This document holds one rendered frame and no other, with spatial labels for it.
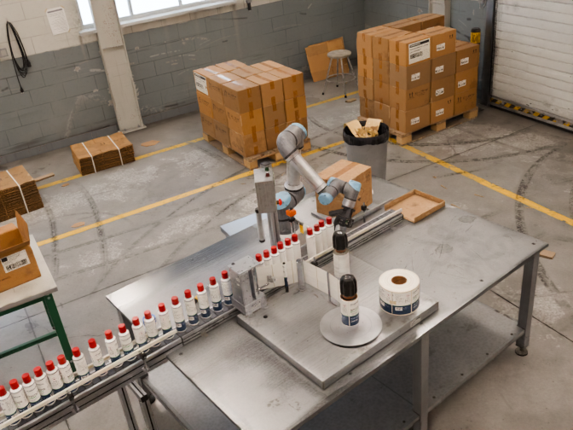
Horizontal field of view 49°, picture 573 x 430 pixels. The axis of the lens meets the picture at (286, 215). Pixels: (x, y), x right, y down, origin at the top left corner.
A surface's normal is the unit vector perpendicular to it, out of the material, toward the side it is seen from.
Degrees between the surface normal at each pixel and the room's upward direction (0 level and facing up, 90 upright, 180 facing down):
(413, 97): 90
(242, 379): 0
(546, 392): 0
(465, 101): 90
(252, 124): 90
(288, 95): 90
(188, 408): 1
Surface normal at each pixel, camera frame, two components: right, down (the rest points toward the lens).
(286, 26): 0.51, 0.38
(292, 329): -0.10, -0.87
